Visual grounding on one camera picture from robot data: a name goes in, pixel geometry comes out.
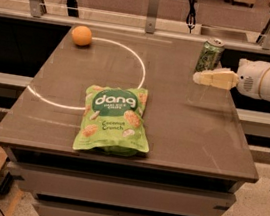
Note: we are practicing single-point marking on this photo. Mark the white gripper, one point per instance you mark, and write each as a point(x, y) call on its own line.
point(249, 79)

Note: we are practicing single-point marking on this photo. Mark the green soda can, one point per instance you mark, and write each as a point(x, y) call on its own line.
point(210, 54)

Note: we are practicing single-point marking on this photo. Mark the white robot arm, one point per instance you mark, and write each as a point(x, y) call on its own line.
point(264, 89)

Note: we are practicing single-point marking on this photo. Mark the green dang chips bag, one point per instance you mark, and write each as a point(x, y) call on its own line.
point(113, 121)

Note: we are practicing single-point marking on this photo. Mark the orange fruit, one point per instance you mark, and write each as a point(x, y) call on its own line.
point(82, 36)

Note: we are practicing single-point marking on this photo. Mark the grey table drawer base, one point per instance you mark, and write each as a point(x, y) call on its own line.
point(61, 192)

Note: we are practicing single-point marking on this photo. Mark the middle metal rail bracket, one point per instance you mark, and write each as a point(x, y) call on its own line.
point(151, 16)

